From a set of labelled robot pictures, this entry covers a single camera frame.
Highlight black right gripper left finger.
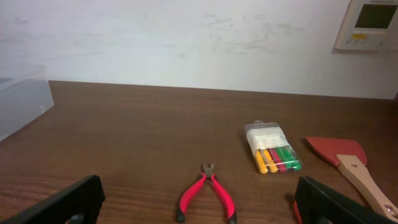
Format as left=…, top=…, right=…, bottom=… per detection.
left=1, top=175, right=106, bottom=224

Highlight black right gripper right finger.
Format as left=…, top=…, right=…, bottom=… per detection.
left=294, top=176, right=395, bottom=224

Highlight red scraper with wooden handle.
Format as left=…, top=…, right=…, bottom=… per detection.
left=306, top=136, right=397, bottom=222

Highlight clear plastic container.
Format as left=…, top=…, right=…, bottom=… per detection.
left=1, top=65, right=54, bottom=141

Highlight red handled pliers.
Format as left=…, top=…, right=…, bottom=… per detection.
left=176, top=162, right=238, bottom=224

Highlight beige wall control panel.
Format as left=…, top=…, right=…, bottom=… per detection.
left=335, top=0, right=397, bottom=51

